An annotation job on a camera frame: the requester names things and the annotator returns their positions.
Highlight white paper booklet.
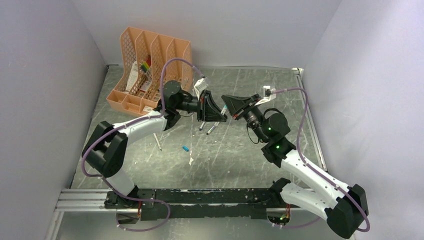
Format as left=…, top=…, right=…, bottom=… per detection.
left=125, top=61, right=139, bottom=92

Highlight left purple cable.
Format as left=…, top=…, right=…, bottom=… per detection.
left=81, top=58, right=204, bottom=232

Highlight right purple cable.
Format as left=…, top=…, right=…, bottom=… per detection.
left=273, top=87, right=371, bottom=233

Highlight coloured markers in organizer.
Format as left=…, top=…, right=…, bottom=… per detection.
left=140, top=55, right=152, bottom=74

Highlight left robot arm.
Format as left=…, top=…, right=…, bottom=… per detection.
left=81, top=80, right=228, bottom=208

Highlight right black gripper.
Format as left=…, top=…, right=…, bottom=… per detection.
left=220, top=95, right=267, bottom=144

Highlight orange plastic file organizer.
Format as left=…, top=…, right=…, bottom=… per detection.
left=106, top=27, right=194, bottom=117

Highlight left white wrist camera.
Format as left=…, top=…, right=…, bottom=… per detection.
left=193, top=76, right=210, bottom=99

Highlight thin white pen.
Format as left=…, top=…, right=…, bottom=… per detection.
left=153, top=133, right=162, bottom=151

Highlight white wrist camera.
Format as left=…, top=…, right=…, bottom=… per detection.
left=193, top=76, right=210, bottom=99
left=255, top=85, right=277, bottom=106

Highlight purple cable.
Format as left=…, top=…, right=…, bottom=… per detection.
left=81, top=58, right=204, bottom=232
left=273, top=87, right=371, bottom=233

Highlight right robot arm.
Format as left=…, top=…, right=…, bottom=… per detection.
left=221, top=94, right=369, bottom=239

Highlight aluminium frame rail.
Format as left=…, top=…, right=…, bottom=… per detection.
left=56, top=189, right=288, bottom=214

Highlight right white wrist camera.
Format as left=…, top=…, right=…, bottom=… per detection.
left=255, top=85, right=277, bottom=106

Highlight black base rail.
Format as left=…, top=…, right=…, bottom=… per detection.
left=104, top=188, right=287, bottom=221

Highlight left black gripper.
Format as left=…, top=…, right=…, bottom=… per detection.
left=174, top=89, right=227, bottom=122

